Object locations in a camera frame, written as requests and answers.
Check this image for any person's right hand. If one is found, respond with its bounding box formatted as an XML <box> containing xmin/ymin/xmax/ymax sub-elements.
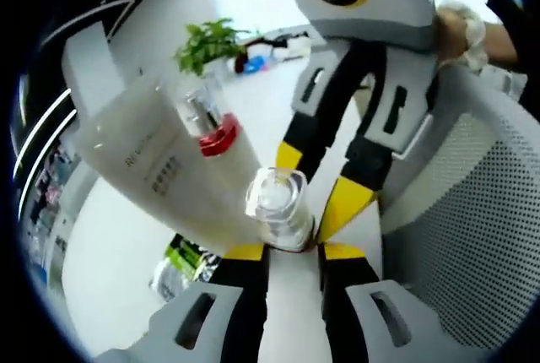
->
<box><xmin>433</xmin><ymin>3</ymin><xmax>472</xmax><ymax>69</ymax></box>

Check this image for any potted green plant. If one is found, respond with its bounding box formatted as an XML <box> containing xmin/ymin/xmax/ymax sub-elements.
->
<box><xmin>174</xmin><ymin>18</ymin><xmax>251</xmax><ymax>92</ymax></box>

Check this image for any green black skincare sachet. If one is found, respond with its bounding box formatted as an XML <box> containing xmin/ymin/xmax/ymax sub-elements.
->
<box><xmin>148</xmin><ymin>234</ymin><xmax>224</xmax><ymax>303</ymax></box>

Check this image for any white wrist scrunchie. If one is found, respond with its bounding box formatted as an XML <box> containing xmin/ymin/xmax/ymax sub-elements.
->
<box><xmin>445</xmin><ymin>1</ymin><xmax>489</xmax><ymax>75</ymax></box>

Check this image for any white skincare bottle red collar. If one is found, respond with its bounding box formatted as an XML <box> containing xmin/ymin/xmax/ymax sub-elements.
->
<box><xmin>174</xmin><ymin>84</ymin><xmax>265</xmax><ymax>199</ymax></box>

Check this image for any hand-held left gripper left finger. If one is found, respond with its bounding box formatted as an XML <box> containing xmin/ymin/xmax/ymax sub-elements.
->
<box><xmin>94</xmin><ymin>242</ymin><xmax>271</xmax><ymax>363</ymax></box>

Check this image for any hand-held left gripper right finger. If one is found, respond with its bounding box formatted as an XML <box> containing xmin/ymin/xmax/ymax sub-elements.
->
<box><xmin>316</xmin><ymin>241</ymin><xmax>486</xmax><ymax>363</ymax></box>

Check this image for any white mesh office chair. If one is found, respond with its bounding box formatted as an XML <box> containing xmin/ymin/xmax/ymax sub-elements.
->
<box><xmin>377</xmin><ymin>62</ymin><xmax>533</xmax><ymax>354</ymax></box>

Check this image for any blue plastic bag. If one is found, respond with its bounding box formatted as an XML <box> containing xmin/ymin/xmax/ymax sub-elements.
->
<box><xmin>243</xmin><ymin>53</ymin><xmax>270</xmax><ymax>73</ymax></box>

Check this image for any white skincare tube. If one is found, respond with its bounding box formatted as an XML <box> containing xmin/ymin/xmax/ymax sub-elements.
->
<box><xmin>72</xmin><ymin>79</ymin><xmax>273</xmax><ymax>252</ymax></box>

